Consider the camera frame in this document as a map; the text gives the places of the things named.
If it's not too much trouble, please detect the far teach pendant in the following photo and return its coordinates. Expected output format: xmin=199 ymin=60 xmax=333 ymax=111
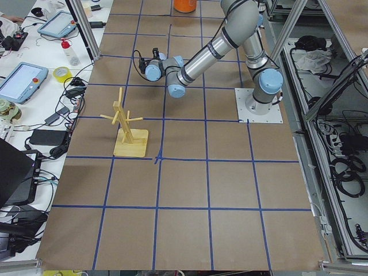
xmin=37 ymin=11 xmax=76 ymax=39

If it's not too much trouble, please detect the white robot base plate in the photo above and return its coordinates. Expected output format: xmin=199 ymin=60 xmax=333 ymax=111
xmin=235 ymin=88 xmax=283 ymax=124

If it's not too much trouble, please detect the aluminium frame post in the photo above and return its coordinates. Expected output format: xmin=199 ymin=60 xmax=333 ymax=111
xmin=65 ymin=0 xmax=101 ymax=62

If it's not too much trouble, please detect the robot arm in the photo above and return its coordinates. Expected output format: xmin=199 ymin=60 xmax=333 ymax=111
xmin=135 ymin=1 xmax=283 ymax=116

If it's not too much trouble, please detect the white crumpled cloth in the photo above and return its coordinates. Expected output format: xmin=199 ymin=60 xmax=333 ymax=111
xmin=296 ymin=49 xmax=332 ymax=74

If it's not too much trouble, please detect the small grey power brick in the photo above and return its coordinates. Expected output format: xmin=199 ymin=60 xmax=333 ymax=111
xmin=45 ymin=113 xmax=60 ymax=125

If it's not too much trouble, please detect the white squeeze bottle red cap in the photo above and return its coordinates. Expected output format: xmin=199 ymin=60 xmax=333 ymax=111
xmin=61 ymin=39 xmax=80 ymax=66

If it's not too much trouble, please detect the teach pendant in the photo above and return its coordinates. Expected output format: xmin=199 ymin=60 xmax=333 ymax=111
xmin=37 ymin=11 xmax=76 ymax=39
xmin=1 ymin=62 xmax=48 ymax=104

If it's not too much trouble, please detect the yellow tape roll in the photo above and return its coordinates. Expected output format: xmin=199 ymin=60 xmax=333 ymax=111
xmin=53 ymin=66 xmax=72 ymax=83

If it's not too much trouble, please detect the wooden cup rack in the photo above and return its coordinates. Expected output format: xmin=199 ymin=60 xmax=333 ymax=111
xmin=100 ymin=87 xmax=149 ymax=158

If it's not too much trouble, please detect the near teach pendant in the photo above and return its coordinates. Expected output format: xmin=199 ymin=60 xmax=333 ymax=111
xmin=1 ymin=62 xmax=48 ymax=104

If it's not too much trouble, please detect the black cable bundle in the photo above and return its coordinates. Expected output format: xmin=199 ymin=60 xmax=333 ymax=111
xmin=24 ymin=62 xmax=95 ymax=159

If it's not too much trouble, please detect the black power adapter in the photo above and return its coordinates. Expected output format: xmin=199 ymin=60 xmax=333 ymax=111
xmin=29 ymin=129 xmax=67 ymax=146

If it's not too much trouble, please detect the orange eco bin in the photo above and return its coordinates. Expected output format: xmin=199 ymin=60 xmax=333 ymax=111
xmin=173 ymin=0 xmax=197 ymax=13

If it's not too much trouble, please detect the black laptop computer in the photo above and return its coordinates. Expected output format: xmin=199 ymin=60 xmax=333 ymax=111
xmin=1 ymin=140 xmax=41 ymax=207

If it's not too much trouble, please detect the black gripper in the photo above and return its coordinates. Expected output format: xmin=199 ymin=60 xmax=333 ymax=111
xmin=139 ymin=47 xmax=166 ymax=74

